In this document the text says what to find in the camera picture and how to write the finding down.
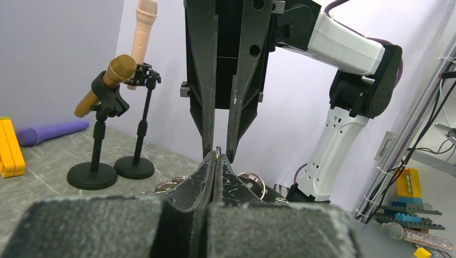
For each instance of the small yellow toy brick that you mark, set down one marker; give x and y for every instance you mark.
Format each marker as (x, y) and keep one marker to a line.
(422, 253)

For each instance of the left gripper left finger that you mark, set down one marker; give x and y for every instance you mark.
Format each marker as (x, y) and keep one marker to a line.
(170, 225)

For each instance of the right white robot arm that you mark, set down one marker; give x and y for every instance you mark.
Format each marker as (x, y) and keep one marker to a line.
(368, 70)

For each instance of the gold microphone body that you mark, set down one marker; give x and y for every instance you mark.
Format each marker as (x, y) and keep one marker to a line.
(104, 96)

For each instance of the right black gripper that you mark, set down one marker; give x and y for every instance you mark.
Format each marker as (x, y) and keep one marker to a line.
(228, 43)

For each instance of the glitter microphone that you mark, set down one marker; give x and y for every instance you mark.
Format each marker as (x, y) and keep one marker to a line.
(398, 232)

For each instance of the purple cylinder toy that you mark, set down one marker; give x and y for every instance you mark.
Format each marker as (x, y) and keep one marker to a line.
(33, 136)

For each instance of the stacked toy brick tower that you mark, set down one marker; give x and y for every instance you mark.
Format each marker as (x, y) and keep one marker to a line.
(408, 208)

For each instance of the yellow toy block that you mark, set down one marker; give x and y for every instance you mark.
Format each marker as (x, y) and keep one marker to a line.
(12, 161)

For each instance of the short black microphone stand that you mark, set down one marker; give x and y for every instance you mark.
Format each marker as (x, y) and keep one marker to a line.
(93, 175)

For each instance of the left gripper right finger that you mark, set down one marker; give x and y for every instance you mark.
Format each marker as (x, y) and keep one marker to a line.
(274, 229)

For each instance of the pink microphone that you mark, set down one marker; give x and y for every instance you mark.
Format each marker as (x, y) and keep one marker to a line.
(146, 14)

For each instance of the tall black microphone stand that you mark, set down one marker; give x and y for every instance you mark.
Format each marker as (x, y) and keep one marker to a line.
(136, 167)

